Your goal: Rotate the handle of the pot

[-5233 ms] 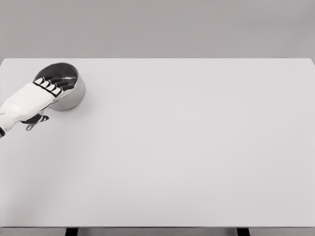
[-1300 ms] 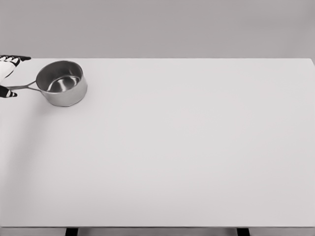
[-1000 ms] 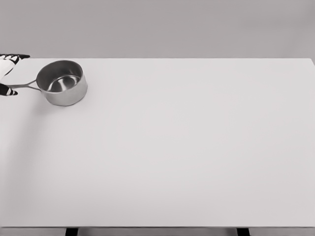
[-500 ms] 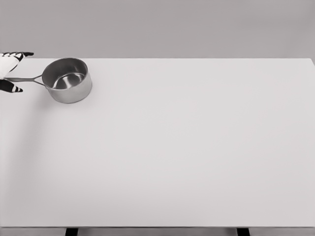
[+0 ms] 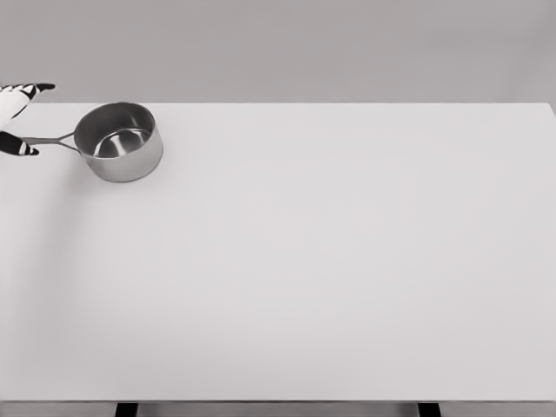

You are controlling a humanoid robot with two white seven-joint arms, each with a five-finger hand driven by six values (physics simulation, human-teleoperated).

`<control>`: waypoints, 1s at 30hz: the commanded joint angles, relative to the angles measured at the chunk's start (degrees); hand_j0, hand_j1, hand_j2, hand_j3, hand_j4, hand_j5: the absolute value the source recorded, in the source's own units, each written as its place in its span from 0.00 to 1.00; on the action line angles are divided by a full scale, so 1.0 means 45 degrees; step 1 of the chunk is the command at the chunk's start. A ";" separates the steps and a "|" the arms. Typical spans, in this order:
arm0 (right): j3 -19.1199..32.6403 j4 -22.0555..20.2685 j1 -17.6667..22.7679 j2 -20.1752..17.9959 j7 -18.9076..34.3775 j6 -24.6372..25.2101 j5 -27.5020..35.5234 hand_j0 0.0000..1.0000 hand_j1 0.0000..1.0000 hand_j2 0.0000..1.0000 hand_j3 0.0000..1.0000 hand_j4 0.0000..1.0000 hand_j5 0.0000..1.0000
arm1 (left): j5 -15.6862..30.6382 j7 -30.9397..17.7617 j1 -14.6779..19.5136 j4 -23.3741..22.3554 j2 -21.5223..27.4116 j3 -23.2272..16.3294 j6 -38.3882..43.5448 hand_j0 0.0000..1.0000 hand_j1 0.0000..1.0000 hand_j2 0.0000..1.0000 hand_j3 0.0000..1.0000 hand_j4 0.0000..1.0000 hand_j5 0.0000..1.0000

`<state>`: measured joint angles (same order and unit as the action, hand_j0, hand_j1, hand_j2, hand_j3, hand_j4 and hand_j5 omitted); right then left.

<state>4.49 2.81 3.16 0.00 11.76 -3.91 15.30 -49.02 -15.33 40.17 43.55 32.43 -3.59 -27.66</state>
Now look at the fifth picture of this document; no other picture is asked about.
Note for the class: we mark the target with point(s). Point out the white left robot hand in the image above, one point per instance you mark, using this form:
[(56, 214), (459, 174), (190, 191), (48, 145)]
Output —
[(9, 104)]

